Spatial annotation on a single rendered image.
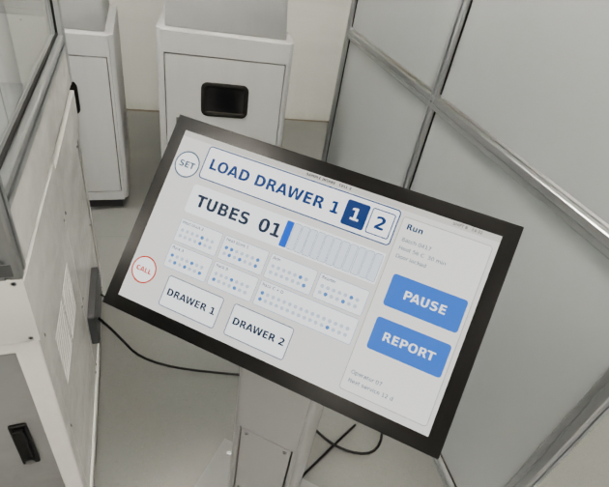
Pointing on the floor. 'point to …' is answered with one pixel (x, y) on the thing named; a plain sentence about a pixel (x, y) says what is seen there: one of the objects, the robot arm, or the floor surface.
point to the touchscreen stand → (265, 438)
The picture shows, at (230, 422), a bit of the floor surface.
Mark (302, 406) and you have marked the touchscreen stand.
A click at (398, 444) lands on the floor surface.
